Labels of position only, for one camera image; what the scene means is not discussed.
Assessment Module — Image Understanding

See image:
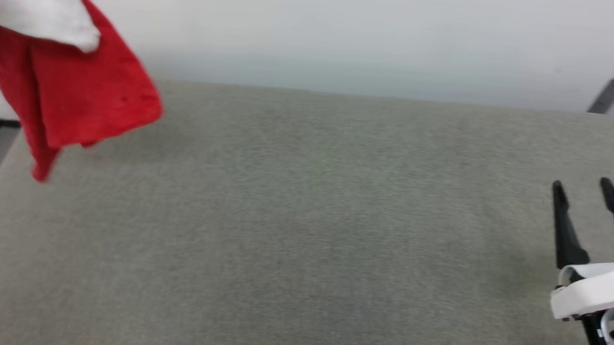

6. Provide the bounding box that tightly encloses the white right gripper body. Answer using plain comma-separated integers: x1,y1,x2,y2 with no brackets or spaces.
550,257,614,324

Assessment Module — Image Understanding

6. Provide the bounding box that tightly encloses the red jersey with white sleeves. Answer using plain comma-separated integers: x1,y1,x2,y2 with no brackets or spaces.
0,0,170,190

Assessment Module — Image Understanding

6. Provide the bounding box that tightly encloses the dark grey bar handle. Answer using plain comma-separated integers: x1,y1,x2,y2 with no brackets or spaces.
587,75,614,115

